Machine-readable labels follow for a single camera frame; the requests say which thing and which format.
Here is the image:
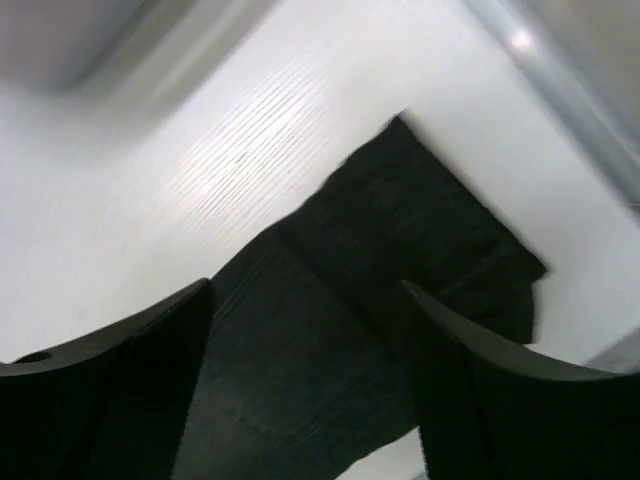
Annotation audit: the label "black denim trousers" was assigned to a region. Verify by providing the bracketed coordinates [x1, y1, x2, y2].
[173, 117, 547, 479]

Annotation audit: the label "right aluminium rail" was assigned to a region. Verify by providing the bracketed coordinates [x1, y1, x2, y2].
[465, 1, 639, 213]

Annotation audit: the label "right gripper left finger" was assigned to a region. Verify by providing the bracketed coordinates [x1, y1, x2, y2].
[1, 279, 215, 479]

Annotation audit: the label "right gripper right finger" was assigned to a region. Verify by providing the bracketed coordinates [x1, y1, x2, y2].
[402, 283, 639, 479]

